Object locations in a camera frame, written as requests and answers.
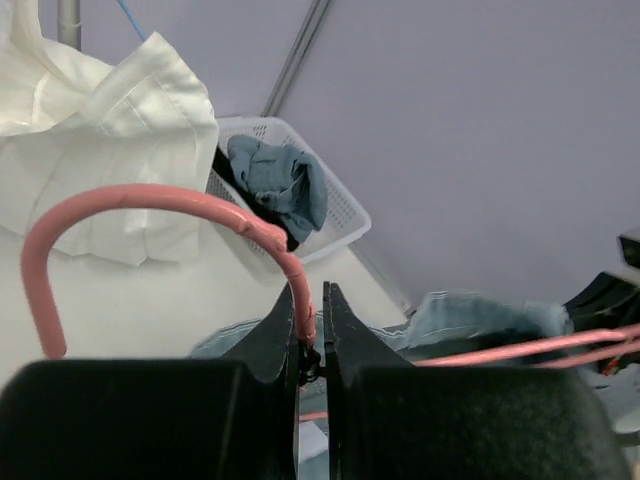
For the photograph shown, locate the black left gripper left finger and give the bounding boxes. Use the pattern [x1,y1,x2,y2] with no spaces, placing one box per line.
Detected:
[1,289,299,479]

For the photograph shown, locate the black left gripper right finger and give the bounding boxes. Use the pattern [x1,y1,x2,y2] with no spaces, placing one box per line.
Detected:
[323,282,633,479]

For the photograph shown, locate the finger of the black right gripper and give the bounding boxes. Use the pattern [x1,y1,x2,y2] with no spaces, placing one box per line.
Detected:
[564,272,639,330]

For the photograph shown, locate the light blue denim shirt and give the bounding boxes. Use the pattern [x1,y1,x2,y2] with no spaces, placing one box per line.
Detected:
[227,135,327,244]

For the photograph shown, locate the white shirt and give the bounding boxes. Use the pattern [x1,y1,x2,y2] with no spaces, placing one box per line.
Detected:
[1,1,219,235]

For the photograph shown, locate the blue hanger with white shirt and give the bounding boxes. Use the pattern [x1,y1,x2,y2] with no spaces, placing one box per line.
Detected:
[118,0,147,42]

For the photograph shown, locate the blue denim jeans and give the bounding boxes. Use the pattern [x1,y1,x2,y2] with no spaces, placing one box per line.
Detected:
[371,292,574,360]

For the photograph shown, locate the white plastic basket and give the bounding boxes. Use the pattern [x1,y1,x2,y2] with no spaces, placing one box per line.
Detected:
[216,117,371,264]

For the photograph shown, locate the silver clothes rack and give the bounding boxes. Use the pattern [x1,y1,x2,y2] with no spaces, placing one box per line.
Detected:
[57,0,82,51]

